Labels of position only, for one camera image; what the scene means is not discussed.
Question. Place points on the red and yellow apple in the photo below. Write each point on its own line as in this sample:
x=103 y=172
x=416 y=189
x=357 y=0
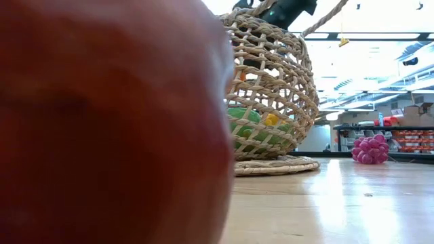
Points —
x=101 y=135

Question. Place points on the white sign card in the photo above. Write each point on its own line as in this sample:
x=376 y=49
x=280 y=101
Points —
x=397 y=112

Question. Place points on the brown cardboard boxes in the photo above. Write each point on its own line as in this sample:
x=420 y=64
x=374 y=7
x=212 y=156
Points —
x=415 y=117

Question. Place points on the red plastic container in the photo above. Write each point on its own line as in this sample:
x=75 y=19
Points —
x=388 y=121

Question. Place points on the purple grape bunch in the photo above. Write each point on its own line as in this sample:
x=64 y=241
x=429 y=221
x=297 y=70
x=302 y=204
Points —
x=369 y=149

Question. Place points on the olive green pear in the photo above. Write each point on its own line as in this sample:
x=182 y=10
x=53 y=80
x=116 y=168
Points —
x=241 y=115

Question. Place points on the yellow hanging tag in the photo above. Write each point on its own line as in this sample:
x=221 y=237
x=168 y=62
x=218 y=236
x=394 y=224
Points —
x=343 y=42

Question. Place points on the black bin shelving rack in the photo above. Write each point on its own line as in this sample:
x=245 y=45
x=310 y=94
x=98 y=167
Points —
x=413 y=140

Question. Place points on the yellow bell pepper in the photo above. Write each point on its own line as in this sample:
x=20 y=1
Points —
x=272 y=119

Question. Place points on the blue bottle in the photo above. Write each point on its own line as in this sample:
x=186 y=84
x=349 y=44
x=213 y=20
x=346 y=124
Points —
x=380 y=120

